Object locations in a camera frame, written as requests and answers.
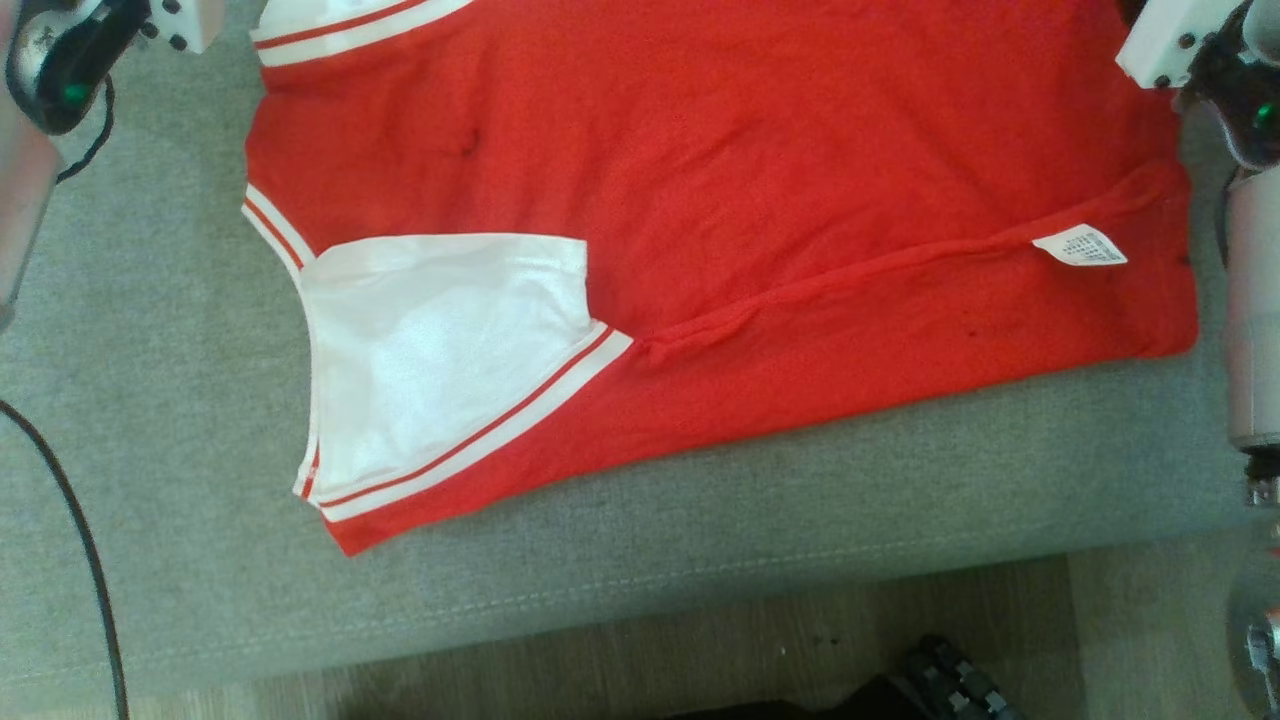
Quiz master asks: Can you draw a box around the black cable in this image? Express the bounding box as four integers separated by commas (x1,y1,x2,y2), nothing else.
0,75,131,720

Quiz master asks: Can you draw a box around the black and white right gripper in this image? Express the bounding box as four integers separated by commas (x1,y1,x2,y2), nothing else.
1115,0,1249,91

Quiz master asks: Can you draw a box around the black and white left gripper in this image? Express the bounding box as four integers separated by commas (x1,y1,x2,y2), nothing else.
148,0,228,54

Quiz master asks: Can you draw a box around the red basketball jersey with lettering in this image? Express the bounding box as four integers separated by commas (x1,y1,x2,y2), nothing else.
241,0,1200,557

